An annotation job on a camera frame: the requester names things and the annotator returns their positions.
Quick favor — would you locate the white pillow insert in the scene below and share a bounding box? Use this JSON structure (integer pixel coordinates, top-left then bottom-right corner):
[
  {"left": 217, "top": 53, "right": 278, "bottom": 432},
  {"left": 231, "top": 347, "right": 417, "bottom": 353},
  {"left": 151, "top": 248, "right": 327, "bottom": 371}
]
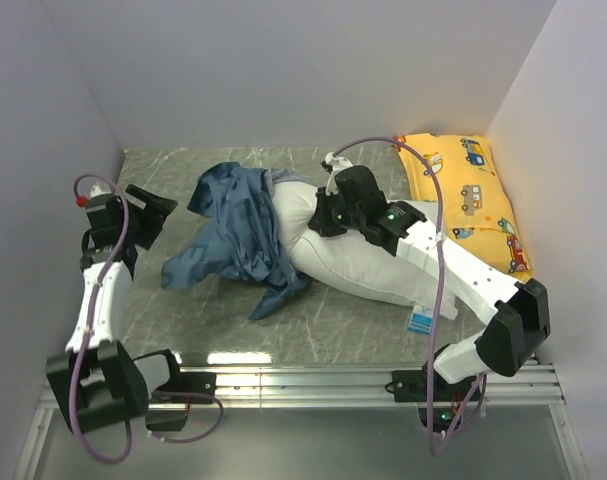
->
[{"left": 272, "top": 181, "right": 437, "bottom": 308}]

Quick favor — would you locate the blue cartoon print pillowcase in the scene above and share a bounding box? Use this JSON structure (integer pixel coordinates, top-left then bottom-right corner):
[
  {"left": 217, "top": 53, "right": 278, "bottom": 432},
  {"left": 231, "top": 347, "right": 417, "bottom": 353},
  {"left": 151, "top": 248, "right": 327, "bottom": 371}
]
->
[{"left": 161, "top": 162, "right": 311, "bottom": 320}]

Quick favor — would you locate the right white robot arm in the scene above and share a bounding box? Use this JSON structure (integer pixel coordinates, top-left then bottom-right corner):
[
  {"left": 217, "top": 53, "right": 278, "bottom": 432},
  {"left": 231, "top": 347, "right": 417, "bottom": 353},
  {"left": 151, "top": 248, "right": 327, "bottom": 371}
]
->
[{"left": 309, "top": 164, "right": 551, "bottom": 401}]

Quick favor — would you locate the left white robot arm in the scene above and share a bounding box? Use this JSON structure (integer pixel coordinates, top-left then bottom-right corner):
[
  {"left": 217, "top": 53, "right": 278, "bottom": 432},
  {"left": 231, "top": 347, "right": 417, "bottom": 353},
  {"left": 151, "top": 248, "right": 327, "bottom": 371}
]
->
[{"left": 46, "top": 183, "right": 216, "bottom": 434}]

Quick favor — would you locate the yellow car print pillow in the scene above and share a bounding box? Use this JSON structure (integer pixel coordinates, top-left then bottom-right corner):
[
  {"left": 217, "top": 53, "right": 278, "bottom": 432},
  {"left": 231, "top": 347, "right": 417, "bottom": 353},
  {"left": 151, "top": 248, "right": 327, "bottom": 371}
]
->
[{"left": 396, "top": 133, "right": 533, "bottom": 283}]

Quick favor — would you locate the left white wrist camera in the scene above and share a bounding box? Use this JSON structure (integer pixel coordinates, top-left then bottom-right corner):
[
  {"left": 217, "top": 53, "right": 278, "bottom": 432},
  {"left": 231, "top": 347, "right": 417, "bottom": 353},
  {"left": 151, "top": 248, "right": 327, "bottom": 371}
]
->
[{"left": 75, "top": 183, "right": 115, "bottom": 213}]

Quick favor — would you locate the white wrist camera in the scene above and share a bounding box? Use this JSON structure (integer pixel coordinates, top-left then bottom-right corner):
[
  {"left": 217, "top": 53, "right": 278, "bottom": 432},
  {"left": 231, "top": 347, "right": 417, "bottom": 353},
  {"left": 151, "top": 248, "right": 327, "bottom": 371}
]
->
[
  {"left": 321, "top": 152, "right": 353, "bottom": 174},
  {"left": 75, "top": 183, "right": 115, "bottom": 213}
]

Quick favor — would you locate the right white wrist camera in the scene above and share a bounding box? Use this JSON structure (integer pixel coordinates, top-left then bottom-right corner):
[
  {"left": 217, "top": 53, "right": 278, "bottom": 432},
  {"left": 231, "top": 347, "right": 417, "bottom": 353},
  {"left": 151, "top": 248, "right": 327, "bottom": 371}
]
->
[{"left": 321, "top": 152, "right": 353, "bottom": 174}]

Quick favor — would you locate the purple cable loop below rail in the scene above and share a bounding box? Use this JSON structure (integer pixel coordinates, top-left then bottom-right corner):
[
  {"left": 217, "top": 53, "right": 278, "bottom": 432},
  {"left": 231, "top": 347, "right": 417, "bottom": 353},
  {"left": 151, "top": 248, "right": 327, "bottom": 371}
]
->
[{"left": 147, "top": 392, "right": 225, "bottom": 445}]

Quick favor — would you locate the aluminium mounting rail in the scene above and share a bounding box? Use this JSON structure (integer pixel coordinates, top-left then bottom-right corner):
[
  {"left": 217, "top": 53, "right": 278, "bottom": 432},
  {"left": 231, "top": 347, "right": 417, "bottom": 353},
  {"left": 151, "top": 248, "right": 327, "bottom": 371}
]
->
[{"left": 37, "top": 363, "right": 567, "bottom": 412}]

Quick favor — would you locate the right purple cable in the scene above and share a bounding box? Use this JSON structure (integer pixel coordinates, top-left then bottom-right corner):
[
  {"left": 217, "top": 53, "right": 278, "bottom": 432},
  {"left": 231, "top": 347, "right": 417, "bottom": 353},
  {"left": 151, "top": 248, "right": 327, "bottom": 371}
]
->
[{"left": 331, "top": 137, "right": 488, "bottom": 457}]

